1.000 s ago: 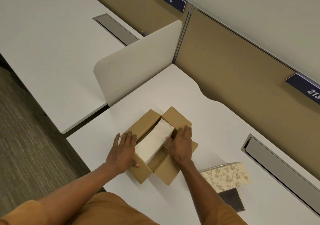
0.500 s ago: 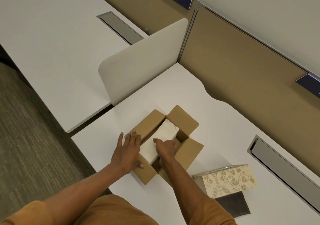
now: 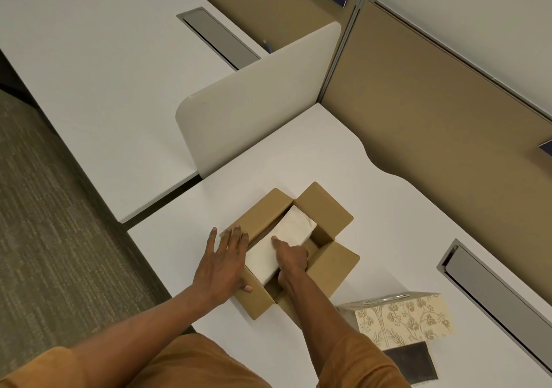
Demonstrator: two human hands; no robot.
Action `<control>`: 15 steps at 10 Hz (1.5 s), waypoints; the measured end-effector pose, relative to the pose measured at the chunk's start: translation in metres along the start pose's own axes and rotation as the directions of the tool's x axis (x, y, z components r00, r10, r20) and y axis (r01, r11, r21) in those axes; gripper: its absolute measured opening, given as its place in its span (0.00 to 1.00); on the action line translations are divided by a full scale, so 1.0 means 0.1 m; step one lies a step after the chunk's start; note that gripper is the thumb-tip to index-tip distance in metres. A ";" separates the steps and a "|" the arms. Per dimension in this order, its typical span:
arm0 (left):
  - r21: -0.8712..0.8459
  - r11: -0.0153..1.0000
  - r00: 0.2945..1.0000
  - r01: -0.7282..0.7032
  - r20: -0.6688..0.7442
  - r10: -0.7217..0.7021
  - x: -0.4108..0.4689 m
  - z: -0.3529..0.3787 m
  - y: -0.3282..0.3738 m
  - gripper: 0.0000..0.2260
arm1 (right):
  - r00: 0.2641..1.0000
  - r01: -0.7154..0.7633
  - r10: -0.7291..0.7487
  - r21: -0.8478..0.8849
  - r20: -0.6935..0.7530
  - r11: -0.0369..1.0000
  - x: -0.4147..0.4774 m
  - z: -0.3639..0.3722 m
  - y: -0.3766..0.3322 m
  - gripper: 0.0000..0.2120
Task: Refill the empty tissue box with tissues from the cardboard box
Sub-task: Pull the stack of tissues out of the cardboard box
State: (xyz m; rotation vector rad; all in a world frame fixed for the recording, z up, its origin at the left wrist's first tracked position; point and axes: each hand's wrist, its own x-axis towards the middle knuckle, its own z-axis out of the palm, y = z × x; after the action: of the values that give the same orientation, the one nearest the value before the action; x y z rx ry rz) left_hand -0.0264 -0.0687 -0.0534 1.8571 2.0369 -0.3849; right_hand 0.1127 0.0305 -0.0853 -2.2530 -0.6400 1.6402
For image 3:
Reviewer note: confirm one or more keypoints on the person's right hand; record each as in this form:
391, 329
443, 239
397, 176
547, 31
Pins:
293, 265

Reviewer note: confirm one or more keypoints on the person's left hand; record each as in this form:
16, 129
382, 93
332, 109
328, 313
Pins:
222, 271

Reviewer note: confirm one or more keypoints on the white tissue paper stack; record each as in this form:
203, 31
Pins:
297, 224

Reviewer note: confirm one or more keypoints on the brown cardboard box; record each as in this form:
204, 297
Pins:
327, 219

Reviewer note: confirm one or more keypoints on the cream floral tissue box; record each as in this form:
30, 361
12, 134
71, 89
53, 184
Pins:
409, 321

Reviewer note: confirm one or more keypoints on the person's left forearm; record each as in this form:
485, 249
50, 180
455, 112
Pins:
142, 336

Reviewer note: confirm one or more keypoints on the person's right forearm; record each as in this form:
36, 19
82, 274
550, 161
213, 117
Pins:
315, 310

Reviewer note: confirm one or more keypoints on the orange shirt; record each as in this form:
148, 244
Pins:
194, 366

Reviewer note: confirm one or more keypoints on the white table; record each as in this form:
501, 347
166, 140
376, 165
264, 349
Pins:
388, 228

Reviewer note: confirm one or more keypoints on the dark grey flat panel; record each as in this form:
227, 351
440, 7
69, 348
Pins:
409, 364

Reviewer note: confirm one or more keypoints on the cream rounded desk divider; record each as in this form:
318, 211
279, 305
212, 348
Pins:
258, 99

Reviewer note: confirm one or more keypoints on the tan partition panel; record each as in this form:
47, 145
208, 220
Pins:
431, 120
258, 4

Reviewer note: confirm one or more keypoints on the neighbouring white desk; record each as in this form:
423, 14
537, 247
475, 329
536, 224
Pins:
108, 99

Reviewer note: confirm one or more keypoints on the grey metal partition post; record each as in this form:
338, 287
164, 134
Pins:
345, 38

